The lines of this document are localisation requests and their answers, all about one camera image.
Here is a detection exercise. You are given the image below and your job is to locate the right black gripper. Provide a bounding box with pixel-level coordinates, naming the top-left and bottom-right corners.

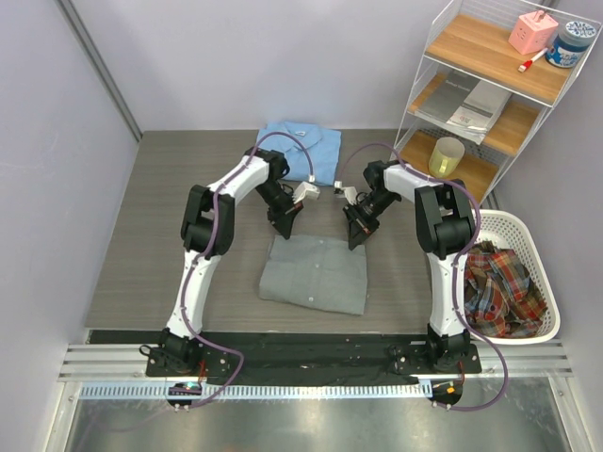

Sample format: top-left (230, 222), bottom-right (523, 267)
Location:
top-left (344, 190), bottom-right (400, 250)

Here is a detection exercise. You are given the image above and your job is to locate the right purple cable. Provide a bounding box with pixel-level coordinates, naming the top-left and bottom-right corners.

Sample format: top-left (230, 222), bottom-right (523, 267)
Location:
top-left (335, 142), bottom-right (511, 413)

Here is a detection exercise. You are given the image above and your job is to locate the blue white lidded jar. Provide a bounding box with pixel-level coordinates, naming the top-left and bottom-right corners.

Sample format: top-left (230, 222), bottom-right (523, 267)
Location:
top-left (545, 21), bottom-right (597, 69)

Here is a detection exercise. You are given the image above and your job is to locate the white wire wooden shelf rack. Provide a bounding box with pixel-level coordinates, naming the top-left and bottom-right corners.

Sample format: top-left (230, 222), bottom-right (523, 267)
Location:
top-left (394, 1), bottom-right (602, 202)

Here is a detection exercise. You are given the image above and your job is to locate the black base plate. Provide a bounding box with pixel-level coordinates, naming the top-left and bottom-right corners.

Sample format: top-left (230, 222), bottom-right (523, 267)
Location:
top-left (139, 331), bottom-right (481, 382)

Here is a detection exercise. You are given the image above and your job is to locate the purple cable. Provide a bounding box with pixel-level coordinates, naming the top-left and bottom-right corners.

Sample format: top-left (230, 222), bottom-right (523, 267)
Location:
top-left (335, 142), bottom-right (511, 413)
top-left (180, 132), bottom-right (318, 409)

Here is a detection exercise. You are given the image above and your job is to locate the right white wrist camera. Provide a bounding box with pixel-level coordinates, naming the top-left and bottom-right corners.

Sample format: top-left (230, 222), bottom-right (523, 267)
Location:
top-left (334, 181), bottom-right (358, 205)

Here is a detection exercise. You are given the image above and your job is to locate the yellow translucent cup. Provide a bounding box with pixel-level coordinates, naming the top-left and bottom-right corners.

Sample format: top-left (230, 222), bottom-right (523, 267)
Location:
top-left (428, 137), bottom-right (465, 178)

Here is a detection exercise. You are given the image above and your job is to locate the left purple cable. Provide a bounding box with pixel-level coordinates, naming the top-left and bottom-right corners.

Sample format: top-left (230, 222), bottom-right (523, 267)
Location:
top-left (180, 132), bottom-right (318, 409)

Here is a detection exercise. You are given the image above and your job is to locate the white slotted cable duct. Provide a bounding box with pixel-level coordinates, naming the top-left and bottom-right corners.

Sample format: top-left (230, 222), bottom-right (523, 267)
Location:
top-left (79, 380), bottom-right (432, 401)

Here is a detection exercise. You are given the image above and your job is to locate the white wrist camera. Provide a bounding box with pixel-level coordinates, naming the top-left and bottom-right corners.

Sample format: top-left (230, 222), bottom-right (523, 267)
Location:
top-left (293, 182), bottom-right (320, 203)
top-left (334, 181), bottom-right (358, 205)

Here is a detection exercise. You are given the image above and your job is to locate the grey long sleeve shirt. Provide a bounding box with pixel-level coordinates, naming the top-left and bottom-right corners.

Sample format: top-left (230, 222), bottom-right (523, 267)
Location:
top-left (258, 234), bottom-right (368, 315)

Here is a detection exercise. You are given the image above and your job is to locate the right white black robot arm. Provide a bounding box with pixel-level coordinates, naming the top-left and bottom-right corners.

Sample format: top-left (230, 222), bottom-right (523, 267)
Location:
top-left (334, 161), bottom-right (477, 372)

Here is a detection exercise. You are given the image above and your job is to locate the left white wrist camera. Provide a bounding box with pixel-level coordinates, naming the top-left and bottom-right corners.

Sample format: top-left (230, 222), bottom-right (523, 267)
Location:
top-left (293, 182), bottom-right (320, 203)

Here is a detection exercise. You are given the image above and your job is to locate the light blue shirt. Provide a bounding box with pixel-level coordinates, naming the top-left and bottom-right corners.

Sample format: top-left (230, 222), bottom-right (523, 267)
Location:
top-left (256, 121), bottom-right (342, 186)

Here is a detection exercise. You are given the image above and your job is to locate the white plastic laundry basket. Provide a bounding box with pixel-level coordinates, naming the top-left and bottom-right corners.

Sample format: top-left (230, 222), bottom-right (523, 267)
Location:
top-left (472, 210), bottom-right (561, 346)

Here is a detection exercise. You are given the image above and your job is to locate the grey booklet stack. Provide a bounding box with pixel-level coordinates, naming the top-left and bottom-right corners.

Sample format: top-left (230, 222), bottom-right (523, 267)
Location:
top-left (415, 71), bottom-right (511, 144)

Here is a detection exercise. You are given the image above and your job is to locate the red plaid shirt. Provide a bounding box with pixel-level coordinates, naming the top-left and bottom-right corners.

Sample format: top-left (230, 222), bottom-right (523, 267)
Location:
top-left (464, 241), bottom-right (547, 339)

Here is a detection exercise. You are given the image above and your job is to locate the pink cube power socket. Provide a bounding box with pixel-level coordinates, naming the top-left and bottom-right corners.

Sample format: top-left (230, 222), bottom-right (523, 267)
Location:
top-left (508, 10), bottom-right (559, 55)

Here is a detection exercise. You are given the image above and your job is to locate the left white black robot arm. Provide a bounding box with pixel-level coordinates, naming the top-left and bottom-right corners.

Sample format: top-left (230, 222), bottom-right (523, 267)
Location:
top-left (152, 148), bottom-right (303, 376)

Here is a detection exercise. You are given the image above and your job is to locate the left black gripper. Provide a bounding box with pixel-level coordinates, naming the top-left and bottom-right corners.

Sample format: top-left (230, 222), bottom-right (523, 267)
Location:
top-left (254, 181), bottom-right (302, 240)

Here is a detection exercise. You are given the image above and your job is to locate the red white marker pen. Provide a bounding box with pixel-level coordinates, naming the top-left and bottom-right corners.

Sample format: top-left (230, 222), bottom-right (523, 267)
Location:
top-left (517, 47), bottom-right (548, 73)

